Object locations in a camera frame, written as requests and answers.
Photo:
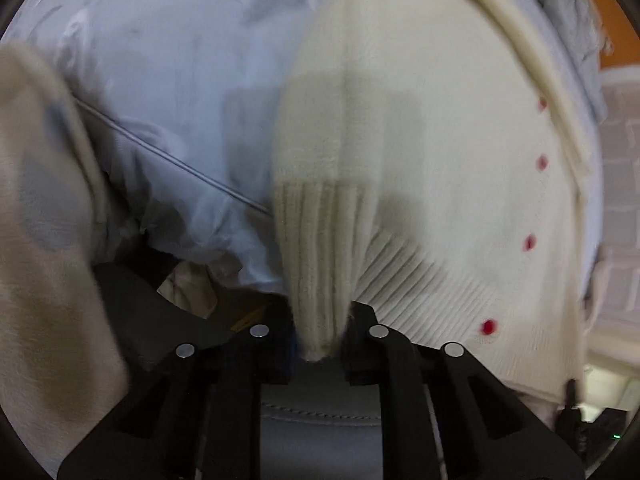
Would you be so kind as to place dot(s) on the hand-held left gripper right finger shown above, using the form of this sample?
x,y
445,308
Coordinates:
x,y
357,350

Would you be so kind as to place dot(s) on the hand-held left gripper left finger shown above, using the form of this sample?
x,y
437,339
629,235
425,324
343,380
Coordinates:
x,y
272,355

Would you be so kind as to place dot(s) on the cream knit cardigan red buttons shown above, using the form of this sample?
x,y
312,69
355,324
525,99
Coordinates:
x,y
410,160

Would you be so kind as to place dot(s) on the grey knit blanket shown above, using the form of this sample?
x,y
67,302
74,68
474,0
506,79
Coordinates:
x,y
570,35

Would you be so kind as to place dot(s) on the beige cloth grey spots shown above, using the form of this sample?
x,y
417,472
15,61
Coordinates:
x,y
45,260

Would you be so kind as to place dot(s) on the light blue shirt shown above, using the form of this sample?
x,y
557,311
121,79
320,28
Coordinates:
x,y
175,110

